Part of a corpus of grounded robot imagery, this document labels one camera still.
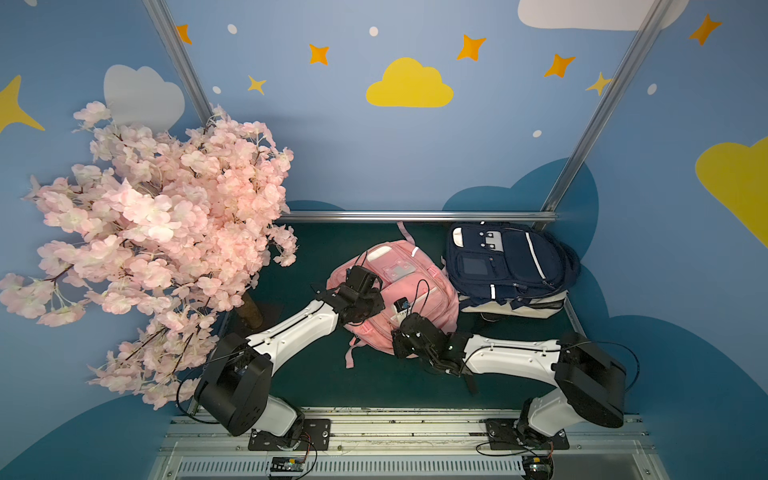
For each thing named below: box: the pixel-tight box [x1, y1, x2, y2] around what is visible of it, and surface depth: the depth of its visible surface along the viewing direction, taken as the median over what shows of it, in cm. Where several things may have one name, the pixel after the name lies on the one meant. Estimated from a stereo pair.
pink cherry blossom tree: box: [0, 101, 299, 410], surface depth 58 cm
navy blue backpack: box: [445, 221, 581, 310], surface depth 104 cm
